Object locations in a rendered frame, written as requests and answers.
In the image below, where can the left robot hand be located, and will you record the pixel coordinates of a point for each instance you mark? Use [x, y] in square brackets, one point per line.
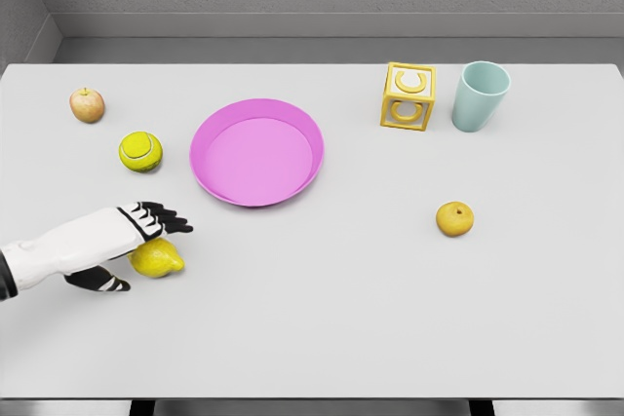
[105, 236]

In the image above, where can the yellow lemon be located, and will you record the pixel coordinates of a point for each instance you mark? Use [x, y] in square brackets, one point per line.
[158, 260]

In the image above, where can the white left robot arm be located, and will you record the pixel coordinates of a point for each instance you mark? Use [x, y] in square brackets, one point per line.
[24, 265]

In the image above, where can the pink plate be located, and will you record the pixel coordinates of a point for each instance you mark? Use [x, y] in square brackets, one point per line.
[257, 153]

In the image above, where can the yellow-green tennis ball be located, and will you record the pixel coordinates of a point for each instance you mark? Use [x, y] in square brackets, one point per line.
[140, 152]

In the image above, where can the red-yellow apple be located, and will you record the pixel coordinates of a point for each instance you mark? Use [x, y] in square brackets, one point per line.
[87, 105]

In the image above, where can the yellow letter block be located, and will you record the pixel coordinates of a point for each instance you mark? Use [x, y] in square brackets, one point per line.
[407, 96]

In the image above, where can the yellow-orange round fruit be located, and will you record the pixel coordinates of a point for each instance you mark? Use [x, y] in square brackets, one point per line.
[454, 218]

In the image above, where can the light teal cup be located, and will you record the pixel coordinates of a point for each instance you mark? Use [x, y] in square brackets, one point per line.
[478, 97]

